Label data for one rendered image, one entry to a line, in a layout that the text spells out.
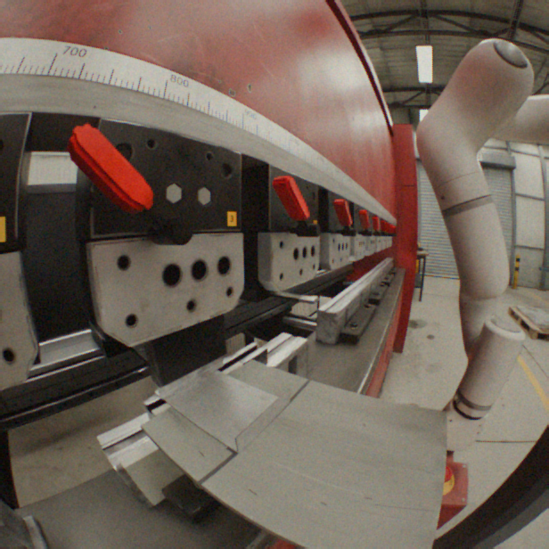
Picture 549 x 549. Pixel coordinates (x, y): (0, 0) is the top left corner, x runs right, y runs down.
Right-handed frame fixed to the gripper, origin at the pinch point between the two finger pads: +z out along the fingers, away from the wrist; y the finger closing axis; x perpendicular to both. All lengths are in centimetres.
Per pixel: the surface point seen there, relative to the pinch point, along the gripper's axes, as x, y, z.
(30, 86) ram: -40, -37, -51
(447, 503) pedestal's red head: -14.9, 1.6, -4.2
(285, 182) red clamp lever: -17, -33, -46
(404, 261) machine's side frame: 190, -22, -18
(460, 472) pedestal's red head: -7.4, 3.8, -4.4
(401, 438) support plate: -21.2, -15.7, -24.9
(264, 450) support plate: -27.7, -26.4, -24.0
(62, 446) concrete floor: -66, -147, 87
